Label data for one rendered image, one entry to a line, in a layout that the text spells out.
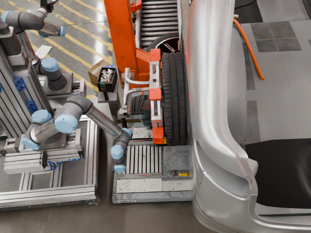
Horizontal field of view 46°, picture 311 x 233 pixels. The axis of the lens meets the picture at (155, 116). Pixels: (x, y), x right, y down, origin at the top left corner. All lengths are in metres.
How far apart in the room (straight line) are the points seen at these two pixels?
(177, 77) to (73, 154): 0.94
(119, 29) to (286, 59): 1.21
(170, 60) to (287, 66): 0.80
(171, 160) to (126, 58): 0.91
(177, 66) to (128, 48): 0.61
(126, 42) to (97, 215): 1.43
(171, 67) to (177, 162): 0.96
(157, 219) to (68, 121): 1.36
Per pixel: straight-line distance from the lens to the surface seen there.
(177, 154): 3.06
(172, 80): 2.31
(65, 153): 2.68
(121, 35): 2.77
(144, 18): 4.38
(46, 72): 2.80
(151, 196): 3.06
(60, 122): 2.03
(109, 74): 3.25
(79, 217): 3.17
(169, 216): 3.06
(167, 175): 3.03
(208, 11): 1.80
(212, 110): 1.50
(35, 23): 2.56
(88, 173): 3.07
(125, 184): 3.14
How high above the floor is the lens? 2.82
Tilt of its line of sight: 51 degrees down
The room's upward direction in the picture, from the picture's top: 6 degrees counter-clockwise
